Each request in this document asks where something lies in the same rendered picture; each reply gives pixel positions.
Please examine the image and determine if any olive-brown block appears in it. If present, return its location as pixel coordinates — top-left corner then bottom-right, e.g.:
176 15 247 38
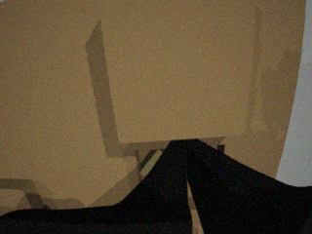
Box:
139 149 165 176

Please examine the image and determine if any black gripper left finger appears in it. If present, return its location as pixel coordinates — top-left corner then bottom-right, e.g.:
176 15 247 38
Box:
0 139 192 234

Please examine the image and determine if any tan square puzzle board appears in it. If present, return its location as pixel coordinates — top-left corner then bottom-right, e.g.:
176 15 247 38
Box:
0 0 307 217

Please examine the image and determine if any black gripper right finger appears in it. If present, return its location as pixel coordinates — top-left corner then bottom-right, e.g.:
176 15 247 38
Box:
184 139 312 234

